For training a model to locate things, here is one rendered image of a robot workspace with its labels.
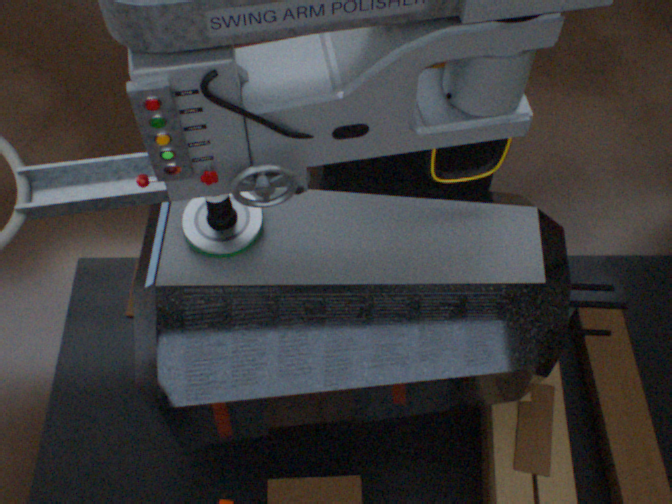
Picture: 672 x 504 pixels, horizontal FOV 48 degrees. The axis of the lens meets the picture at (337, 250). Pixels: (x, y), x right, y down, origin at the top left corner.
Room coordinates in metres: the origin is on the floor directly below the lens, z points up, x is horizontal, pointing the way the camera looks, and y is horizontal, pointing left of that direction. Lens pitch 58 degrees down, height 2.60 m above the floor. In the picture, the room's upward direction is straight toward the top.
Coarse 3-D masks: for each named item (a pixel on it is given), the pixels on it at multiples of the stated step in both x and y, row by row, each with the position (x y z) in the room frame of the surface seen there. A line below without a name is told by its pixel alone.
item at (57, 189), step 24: (24, 168) 1.12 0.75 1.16; (48, 168) 1.12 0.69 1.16; (72, 168) 1.13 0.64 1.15; (96, 168) 1.14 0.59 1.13; (120, 168) 1.15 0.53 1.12; (144, 168) 1.16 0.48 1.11; (48, 192) 1.08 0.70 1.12; (72, 192) 1.08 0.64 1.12; (96, 192) 1.08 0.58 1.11; (120, 192) 1.05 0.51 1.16; (144, 192) 1.06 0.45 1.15; (240, 192) 1.09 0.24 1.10; (48, 216) 1.01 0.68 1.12
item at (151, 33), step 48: (144, 0) 1.04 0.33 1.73; (192, 0) 1.04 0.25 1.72; (240, 0) 1.06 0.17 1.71; (288, 0) 1.07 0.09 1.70; (336, 0) 1.09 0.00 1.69; (384, 0) 1.10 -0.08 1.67; (432, 0) 1.12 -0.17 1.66; (480, 0) 1.12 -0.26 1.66; (528, 0) 1.14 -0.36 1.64; (576, 0) 1.16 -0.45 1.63; (144, 48) 1.03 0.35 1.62; (192, 48) 1.04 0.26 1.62
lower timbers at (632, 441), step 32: (576, 320) 1.25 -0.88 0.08; (608, 320) 1.23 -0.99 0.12; (608, 352) 1.11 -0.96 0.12; (608, 384) 0.99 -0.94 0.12; (640, 384) 0.99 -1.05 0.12; (480, 416) 0.91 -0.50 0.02; (608, 416) 0.87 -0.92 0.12; (640, 416) 0.87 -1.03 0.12; (608, 448) 0.77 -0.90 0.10; (640, 448) 0.76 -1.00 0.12; (608, 480) 0.68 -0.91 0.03; (640, 480) 0.66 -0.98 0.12
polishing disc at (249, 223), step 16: (192, 208) 1.17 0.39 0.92; (240, 208) 1.17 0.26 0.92; (256, 208) 1.17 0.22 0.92; (192, 224) 1.12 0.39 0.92; (240, 224) 1.12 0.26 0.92; (256, 224) 1.12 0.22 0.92; (192, 240) 1.07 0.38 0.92; (208, 240) 1.07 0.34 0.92; (224, 240) 1.07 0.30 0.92; (240, 240) 1.07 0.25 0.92
